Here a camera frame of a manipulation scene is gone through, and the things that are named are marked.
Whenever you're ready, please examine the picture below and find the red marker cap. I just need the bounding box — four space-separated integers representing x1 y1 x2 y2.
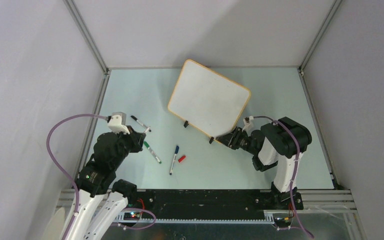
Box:
177 155 186 163

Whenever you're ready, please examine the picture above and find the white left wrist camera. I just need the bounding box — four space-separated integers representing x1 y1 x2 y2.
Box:
107 112 130 135

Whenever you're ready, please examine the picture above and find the black whiteboard marker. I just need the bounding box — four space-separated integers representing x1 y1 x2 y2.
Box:
130 115 150 129

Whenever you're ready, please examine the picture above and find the right control board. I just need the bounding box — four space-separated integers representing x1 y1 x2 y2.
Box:
274 216 294 226

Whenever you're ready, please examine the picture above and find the control board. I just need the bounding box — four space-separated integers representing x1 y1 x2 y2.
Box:
123 211 142 221
274 216 294 226

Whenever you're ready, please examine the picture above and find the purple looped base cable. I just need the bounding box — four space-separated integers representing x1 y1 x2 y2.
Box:
117 207 158 231

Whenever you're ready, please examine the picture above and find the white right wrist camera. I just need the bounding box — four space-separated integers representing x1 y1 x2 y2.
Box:
242 115 254 132

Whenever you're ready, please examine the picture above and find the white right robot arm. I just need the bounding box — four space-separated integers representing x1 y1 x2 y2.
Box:
211 116 312 210

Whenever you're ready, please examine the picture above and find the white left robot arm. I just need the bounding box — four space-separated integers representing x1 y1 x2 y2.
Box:
60 126 146 240

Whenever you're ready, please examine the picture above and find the green whiteboard marker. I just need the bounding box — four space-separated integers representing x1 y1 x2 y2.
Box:
143 141 162 164

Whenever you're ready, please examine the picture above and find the left control board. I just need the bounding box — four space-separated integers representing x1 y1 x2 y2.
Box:
123 211 142 221

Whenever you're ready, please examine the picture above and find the blue whiteboard marker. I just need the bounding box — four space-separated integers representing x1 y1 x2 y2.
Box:
169 145 180 176

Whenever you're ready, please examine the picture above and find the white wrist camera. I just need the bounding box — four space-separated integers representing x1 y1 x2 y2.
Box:
242 115 254 132
107 112 130 135

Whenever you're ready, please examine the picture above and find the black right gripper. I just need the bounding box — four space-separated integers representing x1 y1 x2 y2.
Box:
216 125 257 155

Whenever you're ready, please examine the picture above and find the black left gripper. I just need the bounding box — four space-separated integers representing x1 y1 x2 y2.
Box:
111 124 146 169

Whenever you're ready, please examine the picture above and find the orange framed whiteboard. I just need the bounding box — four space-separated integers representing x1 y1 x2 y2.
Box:
167 59 252 139

